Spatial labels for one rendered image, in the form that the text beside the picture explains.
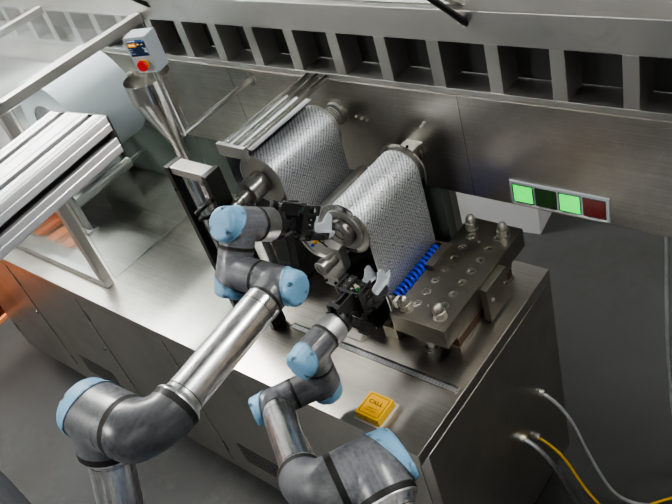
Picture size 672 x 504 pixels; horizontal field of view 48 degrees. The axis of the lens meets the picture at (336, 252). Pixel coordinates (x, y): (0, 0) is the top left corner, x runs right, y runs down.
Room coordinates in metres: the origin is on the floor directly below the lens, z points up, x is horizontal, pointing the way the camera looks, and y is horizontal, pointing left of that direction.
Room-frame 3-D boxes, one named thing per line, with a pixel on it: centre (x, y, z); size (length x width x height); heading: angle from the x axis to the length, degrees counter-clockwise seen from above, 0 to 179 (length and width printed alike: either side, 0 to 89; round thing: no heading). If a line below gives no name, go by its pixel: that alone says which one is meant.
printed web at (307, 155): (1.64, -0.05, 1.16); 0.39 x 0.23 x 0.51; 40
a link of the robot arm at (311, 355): (1.24, 0.13, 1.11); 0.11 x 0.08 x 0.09; 130
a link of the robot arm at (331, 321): (1.29, 0.07, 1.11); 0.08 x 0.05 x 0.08; 40
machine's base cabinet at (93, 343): (2.22, 0.53, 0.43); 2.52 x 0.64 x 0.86; 40
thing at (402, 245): (1.50, -0.17, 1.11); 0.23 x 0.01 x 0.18; 130
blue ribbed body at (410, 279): (1.48, -0.19, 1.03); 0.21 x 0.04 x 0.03; 130
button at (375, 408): (1.19, 0.04, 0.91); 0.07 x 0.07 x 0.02; 40
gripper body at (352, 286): (1.34, 0.01, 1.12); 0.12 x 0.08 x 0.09; 130
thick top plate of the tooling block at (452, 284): (1.43, -0.28, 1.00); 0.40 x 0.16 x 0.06; 130
